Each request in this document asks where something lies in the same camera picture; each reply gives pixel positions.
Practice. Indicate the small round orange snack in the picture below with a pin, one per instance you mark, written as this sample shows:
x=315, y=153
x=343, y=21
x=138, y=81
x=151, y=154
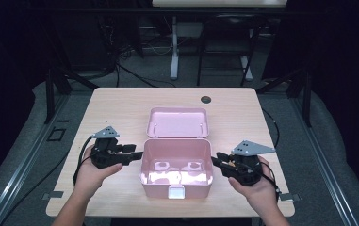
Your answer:
x=231, y=163

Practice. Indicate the grey tape strip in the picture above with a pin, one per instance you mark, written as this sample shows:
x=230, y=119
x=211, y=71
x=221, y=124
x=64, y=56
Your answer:
x=53, y=195
x=290, y=197

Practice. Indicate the black chair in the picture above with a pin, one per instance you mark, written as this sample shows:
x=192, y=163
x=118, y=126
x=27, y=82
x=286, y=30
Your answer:
x=227, y=34

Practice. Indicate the metal floor rail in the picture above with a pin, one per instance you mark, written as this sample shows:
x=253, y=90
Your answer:
x=321, y=157
x=26, y=157

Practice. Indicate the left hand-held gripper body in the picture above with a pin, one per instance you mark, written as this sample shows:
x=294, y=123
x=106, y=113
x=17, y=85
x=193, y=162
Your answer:
x=106, y=133

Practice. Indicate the person's right hand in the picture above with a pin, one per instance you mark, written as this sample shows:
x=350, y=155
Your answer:
x=262, y=196

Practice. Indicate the white desk with white legs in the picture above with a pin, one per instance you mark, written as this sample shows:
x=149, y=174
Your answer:
x=174, y=47

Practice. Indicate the person's left hand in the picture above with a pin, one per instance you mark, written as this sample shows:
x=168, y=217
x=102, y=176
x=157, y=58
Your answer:
x=87, y=179

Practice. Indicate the round table grommet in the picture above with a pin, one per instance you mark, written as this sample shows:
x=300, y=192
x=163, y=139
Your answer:
x=205, y=100

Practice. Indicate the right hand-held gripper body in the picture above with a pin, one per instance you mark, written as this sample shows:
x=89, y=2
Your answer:
x=251, y=148

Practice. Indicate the black metal frame stand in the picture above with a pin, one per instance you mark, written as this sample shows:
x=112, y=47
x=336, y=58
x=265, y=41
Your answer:
x=50, y=94
x=306, y=100

